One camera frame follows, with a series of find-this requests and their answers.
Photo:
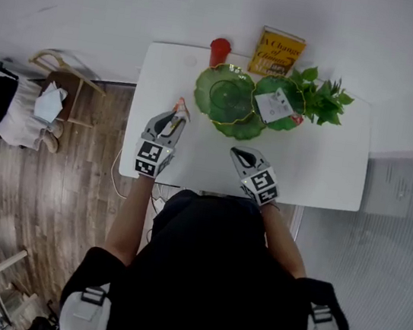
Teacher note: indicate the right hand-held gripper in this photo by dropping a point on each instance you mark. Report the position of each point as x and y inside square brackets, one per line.
[262, 188]

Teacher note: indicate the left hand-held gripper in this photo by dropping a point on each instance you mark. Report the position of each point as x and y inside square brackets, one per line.
[151, 160]

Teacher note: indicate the orange snack packet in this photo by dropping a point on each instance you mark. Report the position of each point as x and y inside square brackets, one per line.
[181, 107]

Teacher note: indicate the clear white small packet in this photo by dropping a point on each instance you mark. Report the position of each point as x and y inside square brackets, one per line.
[273, 107]

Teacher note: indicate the red white snack bar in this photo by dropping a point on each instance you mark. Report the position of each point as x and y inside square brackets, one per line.
[297, 119]

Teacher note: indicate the green glass tiered plates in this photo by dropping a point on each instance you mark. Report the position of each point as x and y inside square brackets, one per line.
[225, 94]

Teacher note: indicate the person's right forearm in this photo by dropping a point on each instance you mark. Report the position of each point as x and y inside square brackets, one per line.
[284, 245]

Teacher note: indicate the person's left forearm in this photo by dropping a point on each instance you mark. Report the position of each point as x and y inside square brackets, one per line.
[128, 222]

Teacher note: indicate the white power strip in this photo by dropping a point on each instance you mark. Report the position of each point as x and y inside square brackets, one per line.
[158, 204]

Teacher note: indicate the red cup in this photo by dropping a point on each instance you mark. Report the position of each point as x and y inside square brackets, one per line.
[219, 51]

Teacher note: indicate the green potted plant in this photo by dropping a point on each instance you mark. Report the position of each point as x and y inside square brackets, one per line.
[323, 101]

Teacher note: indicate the wooden chair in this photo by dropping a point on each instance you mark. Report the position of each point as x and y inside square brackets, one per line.
[72, 86]

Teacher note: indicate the yellow book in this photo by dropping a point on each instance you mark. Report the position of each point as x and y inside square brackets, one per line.
[277, 52]

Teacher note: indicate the white papers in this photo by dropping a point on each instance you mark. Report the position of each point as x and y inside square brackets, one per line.
[48, 104]

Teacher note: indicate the person's black clothing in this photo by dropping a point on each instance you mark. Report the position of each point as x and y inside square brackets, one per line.
[211, 284]

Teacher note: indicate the black grey office chair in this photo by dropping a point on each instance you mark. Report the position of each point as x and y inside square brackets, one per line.
[40, 326]

